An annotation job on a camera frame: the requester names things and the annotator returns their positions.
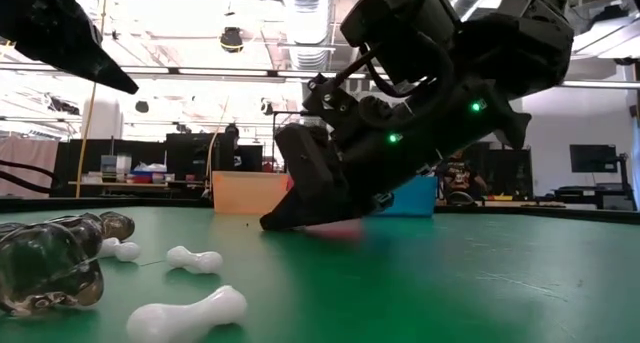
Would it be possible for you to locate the wooden shelf board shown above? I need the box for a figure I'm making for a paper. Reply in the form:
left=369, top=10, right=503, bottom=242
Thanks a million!
left=68, top=179, right=207, bottom=189

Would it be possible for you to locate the blue and red box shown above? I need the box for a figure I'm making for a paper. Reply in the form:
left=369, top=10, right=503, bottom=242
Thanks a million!
left=130, top=162, right=169, bottom=185

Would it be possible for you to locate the black metal rig frame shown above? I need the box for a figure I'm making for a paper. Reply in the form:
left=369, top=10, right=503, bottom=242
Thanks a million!
left=272, top=110, right=307, bottom=170

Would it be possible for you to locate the small white plastic bone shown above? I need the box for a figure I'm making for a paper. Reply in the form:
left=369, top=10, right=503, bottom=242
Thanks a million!
left=126, top=284, right=249, bottom=343
left=166, top=245, right=225, bottom=276
left=98, top=237, right=143, bottom=263

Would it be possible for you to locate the blue plastic bin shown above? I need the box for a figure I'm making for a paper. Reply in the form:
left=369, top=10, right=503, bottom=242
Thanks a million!
left=383, top=175, right=439, bottom=218

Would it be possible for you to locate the black office desk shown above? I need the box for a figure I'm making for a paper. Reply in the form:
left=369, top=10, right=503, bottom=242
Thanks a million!
left=533, top=181, right=636, bottom=212

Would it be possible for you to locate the person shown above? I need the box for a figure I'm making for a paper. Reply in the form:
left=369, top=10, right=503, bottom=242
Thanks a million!
left=223, top=123, right=252, bottom=173
left=439, top=150, right=489, bottom=204

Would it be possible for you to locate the clear plastic storage box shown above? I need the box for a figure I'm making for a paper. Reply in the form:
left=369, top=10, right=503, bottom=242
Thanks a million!
left=99, top=153, right=134, bottom=183

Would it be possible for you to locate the orange plastic bin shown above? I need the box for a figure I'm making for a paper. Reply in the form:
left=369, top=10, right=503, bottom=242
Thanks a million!
left=212, top=171, right=291, bottom=215

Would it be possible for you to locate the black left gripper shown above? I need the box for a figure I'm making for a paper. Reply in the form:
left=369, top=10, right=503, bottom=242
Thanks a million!
left=0, top=0, right=140, bottom=96

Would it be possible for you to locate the long ceiling light rail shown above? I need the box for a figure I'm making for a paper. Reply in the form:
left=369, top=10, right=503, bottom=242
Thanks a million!
left=0, top=62, right=640, bottom=90

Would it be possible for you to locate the pink curtain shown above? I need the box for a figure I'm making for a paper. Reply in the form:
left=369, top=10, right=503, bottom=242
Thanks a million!
left=0, top=135, right=60, bottom=200

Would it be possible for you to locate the black table frame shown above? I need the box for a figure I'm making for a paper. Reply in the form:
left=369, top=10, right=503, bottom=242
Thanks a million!
left=0, top=196, right=640, bottom=226

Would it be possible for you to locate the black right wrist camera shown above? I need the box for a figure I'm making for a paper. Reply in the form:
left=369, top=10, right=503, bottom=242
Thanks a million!
left=339, top=0, right=462, bottom=84

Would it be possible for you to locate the black cable loop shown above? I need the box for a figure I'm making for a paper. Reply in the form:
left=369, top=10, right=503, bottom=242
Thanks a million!
left=0, top=158, right=60, bottom=194

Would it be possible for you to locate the black computer monitor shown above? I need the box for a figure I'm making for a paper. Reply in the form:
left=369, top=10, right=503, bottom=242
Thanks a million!
left=569, top=143, right=619, bottom=174

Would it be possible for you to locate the round black ceiling device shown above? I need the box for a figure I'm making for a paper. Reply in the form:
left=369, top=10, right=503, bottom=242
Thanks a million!
left=219, top=26, right=245, bottom=54

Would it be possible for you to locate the black monitor stand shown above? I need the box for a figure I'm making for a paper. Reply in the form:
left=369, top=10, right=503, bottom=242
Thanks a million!
left=617, top=152, right=634, bottom=200

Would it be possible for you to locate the yellow extension cable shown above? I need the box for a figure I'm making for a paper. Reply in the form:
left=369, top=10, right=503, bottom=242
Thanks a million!
left=74, top=0, right=109, bottom=199

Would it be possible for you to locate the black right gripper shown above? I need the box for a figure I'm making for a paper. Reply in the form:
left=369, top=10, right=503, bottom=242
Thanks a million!
left=258, top=75, right=533, bottom=232

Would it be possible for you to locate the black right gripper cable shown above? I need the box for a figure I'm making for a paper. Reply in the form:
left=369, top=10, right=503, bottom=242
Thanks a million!
left=329, top=30, right=457, bottom=130

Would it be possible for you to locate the black partition wall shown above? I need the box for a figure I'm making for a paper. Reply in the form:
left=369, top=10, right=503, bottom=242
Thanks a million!
left=49, top=131, right=265, bottom=200

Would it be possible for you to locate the green table mat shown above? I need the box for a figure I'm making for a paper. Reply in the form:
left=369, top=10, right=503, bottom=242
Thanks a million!
left=0, top=206, right=640, bottom=343

